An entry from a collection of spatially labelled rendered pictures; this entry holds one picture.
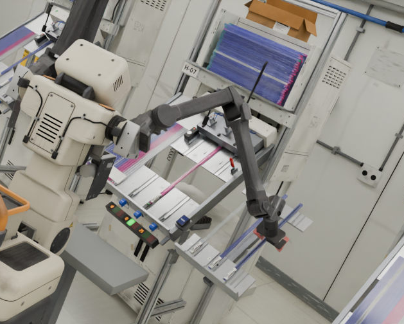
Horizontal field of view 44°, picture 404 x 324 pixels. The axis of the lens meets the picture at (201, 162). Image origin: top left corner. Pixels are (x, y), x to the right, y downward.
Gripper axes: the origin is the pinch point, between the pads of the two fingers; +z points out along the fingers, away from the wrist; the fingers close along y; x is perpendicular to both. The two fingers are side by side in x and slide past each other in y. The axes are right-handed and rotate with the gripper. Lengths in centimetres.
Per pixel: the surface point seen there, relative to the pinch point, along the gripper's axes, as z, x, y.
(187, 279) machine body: 48, 20, 38
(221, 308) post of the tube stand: 27.5, 26.2, 7.5
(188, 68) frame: -6, -58, 104
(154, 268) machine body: 53, 25, 60
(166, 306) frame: 44, 38, 35
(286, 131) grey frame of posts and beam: -1, -54, 34
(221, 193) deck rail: 5.4, -9.6, 37.3
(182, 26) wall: 87, -179, 251
